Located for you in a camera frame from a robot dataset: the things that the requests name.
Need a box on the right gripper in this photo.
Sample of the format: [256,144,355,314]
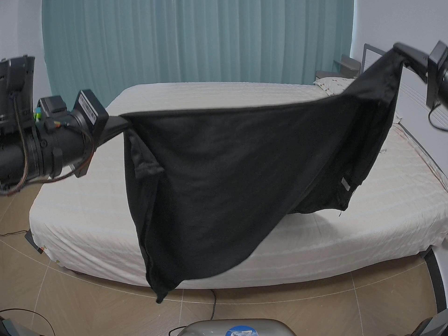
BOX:
[426,41,448,106]

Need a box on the white printed pillow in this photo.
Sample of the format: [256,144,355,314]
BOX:
[313,77,358,98]

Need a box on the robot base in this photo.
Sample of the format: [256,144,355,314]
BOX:
[178,319,298,336]

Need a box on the bed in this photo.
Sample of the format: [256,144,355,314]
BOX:
[29,44,448,311]

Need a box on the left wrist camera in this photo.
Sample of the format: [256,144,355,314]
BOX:
[34,96,68,125]

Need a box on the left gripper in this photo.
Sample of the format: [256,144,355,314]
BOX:
[24,90,109,184]

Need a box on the grey bedside table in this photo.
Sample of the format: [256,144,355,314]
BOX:
[315,55,362,80]

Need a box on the blue-green curtain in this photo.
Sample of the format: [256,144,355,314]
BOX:
[41,0,354,99]

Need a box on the black cable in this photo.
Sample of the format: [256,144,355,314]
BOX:
[428,102,448,132]
[170,288,217,333]

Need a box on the black T-shirt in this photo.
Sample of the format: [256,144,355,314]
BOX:
[121,49,406,304]

